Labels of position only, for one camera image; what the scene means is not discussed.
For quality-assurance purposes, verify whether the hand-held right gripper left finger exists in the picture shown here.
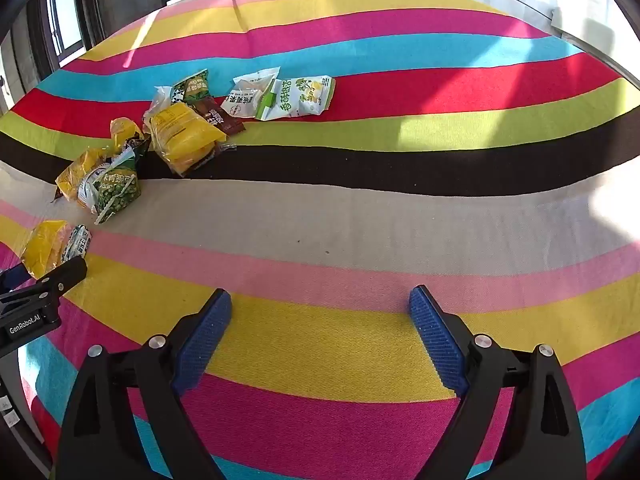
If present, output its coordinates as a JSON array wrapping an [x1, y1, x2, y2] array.
[[55, 288, 234, 480]]

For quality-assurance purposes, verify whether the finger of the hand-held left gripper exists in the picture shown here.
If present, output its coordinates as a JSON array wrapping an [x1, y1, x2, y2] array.
[[0, 263, 31, 295], [27, 257, 89, 298]]

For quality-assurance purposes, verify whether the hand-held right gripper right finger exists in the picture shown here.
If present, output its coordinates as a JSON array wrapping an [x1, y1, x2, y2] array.
[[408, 285, 587, 480]]

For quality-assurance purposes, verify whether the small white dark snack packet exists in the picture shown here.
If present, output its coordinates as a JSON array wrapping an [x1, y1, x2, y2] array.
[[61, 224, 93, 264]]

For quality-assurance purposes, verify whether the green peas snack packet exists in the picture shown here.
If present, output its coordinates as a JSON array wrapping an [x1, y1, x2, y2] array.
[[77, 147, 142, 225]]

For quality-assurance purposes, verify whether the small yellow cake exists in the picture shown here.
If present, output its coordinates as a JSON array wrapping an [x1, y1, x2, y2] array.
[[110, 117, 146, 153]]

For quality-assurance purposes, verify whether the large yellow snack packet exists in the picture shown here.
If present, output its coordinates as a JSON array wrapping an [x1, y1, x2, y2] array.
[[144, 102, 237, 177]]

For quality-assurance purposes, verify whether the dark green snack packet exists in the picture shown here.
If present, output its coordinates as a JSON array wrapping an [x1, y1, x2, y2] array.
[[171, 69, 210, 104]]

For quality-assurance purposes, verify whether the white red label snack packet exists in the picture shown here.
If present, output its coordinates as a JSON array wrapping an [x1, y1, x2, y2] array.
[[221, 71, 281, 120]]

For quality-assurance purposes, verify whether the green white snack packet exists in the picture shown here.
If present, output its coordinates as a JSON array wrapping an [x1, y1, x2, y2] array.
[[255, 75, 336, 121]]

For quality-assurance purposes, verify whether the striped tablecloth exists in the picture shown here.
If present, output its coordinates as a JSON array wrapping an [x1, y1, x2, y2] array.
[[0, 0, 640, 480]]

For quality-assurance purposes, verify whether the window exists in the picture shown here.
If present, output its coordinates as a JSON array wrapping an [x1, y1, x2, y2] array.
[[45, 0, 87, 62]]

